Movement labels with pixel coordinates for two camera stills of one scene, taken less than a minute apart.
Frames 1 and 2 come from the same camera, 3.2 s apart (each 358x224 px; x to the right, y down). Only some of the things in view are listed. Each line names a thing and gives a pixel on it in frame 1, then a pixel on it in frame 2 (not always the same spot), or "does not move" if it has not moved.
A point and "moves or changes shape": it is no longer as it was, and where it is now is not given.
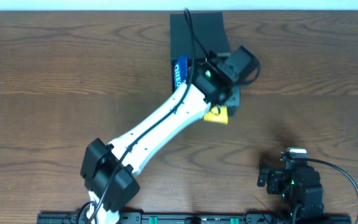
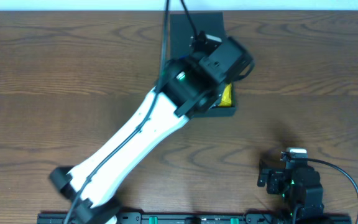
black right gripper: [263, 178] does not move
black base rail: [199, 218] does not move
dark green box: [210, 29] does not move
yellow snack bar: [214, 116] moves or changes shape
